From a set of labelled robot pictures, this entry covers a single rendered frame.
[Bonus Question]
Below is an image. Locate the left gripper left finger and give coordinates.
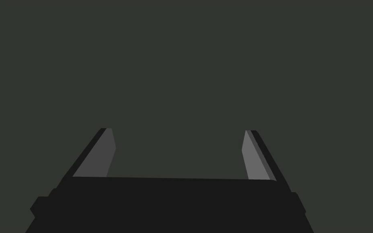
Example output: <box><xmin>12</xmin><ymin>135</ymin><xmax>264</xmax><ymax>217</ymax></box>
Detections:
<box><xmin>63</xmin><ymin>127</ymin><xmax>117</xmax><ymax>178</ymax></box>

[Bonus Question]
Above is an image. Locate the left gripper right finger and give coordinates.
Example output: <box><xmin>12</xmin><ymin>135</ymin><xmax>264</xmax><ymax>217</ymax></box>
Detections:
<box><xmin>241</xmin><ymin>129</ymin><xmax>286</xmax><ymax>182</ymax></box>

